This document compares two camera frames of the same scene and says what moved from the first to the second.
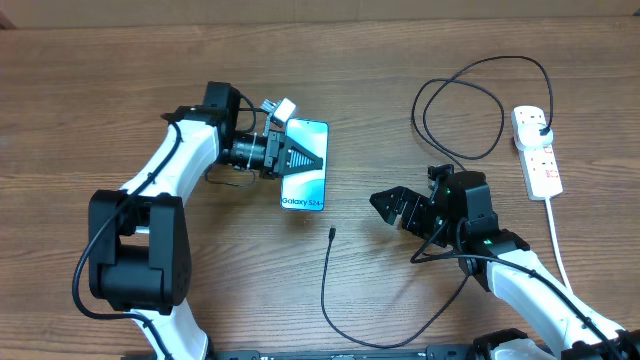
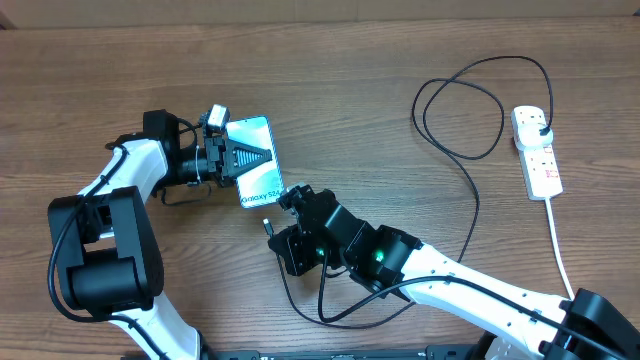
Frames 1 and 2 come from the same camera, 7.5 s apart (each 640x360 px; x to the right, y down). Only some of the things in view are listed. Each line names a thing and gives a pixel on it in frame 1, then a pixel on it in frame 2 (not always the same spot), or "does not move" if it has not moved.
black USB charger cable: x=369 y=344 → x=441 y=147
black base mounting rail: x=432 y=352 does not move
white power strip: x=538 y=165 does not move
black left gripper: x=275 y=158 → x=217 y=148
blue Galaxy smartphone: x=306 y=190 → x=262 y=186
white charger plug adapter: x=528 y=137 does not move
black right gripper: x=397 y=196 → x=287 y=243
